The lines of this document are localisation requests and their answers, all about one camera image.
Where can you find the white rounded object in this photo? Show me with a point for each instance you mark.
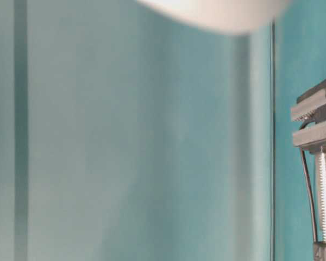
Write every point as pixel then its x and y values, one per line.
pixel 233 17

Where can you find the black metal bench vise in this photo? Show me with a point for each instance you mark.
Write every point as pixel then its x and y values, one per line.
pixel 310 109

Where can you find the black aluminium frame rail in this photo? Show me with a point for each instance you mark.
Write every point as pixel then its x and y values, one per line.
pixel 272 114

